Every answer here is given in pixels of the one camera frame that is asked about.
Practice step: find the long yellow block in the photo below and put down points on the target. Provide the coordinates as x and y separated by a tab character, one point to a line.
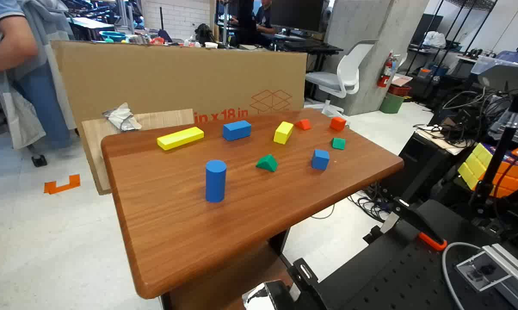
180	138

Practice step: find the bare person forearm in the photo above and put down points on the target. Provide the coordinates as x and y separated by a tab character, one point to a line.
10	52

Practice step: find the green wedge block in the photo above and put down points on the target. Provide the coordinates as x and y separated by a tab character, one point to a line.
268	164

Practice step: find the short yellow block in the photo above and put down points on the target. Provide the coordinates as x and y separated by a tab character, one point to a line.
283	133

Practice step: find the blue rectangular block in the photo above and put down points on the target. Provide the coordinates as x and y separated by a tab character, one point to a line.
237	131

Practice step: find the blue cylinder block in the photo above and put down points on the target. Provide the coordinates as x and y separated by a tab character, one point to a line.
216	181

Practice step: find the small flat orange block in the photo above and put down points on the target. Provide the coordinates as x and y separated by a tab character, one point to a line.
304	124

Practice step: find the small green block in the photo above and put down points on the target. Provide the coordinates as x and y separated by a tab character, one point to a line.
338	143

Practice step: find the blue cube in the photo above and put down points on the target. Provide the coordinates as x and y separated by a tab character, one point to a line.
321	159

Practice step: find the orange cube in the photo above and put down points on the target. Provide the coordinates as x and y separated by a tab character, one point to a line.
338	124

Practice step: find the white office chair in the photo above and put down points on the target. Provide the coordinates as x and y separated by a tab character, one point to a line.
350	69

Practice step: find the large cardboard box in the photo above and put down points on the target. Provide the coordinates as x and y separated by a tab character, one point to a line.
156	79

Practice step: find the seated person dark clothes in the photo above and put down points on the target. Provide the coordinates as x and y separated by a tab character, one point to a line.
252	23

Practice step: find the crumpled white cloth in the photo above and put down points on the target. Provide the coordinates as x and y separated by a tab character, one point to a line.
123	117

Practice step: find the green bin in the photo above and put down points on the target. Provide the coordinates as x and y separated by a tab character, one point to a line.
392	103

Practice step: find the black monitor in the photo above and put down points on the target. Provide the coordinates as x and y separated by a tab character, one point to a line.
299	14

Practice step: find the red fire extinguisher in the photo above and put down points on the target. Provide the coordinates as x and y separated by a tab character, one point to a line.
387	71

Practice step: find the light wooden board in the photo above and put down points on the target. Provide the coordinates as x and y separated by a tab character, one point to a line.
96	148

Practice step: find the black equipment cart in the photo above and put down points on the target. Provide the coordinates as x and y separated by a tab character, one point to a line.
431	165

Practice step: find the black perforated breadboard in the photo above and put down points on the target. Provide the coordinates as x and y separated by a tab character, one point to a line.
397	276

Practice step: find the yellow panel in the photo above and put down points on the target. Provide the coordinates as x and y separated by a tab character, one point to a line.
476	165

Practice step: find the person in blue shirt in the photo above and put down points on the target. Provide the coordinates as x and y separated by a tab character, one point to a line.
41	97

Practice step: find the black stand pole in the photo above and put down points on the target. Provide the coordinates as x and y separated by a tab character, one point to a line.
502	148

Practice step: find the orange case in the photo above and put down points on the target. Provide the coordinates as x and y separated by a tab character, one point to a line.
517	174

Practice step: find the aluminium rail with plate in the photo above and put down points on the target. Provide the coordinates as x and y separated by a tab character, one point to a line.
510	276

